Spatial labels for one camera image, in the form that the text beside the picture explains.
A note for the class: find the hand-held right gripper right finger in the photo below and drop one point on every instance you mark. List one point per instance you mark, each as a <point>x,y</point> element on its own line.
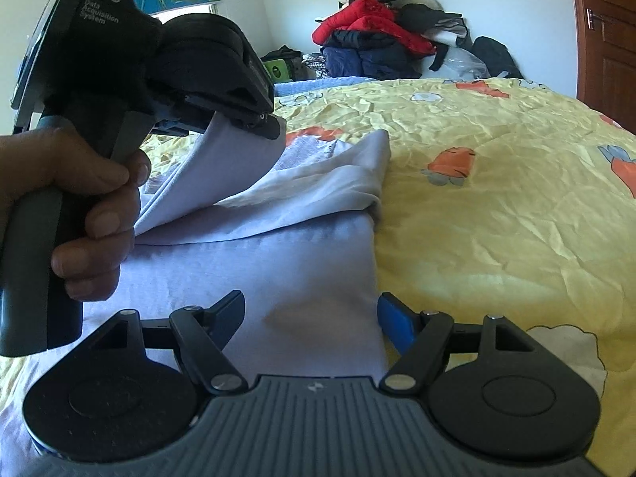
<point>395,320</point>

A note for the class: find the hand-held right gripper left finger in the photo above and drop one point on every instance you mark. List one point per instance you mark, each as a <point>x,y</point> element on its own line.
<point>232,310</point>

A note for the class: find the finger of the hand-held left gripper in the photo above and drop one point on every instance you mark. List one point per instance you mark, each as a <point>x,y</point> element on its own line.
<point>171,124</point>
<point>233,99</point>

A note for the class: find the white shirt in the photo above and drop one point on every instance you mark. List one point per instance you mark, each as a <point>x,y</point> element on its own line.
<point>298,258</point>

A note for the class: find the person's left hand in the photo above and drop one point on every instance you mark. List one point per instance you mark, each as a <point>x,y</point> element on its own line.
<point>99,179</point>

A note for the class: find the green black backpack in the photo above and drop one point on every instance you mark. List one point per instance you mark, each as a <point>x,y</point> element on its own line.
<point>278,65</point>

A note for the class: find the black white checked cloth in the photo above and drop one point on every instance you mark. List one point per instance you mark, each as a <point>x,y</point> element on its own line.
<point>314,65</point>

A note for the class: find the navy puffer jacket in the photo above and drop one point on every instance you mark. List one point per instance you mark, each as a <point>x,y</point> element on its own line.
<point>362,57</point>

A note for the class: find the yellow printed blanket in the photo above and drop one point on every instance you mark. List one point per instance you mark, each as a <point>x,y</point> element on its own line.
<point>497,218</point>

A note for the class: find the red puffer jacket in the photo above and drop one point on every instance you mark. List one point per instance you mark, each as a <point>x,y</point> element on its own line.
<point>367,17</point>

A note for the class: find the clear plastic bag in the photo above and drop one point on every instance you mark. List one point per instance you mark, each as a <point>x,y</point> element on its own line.
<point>462,64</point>

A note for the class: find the black bag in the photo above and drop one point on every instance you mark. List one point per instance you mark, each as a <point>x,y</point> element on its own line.
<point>497,57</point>

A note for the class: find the wooden door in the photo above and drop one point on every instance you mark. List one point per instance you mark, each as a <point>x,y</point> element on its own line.
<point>611,59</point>

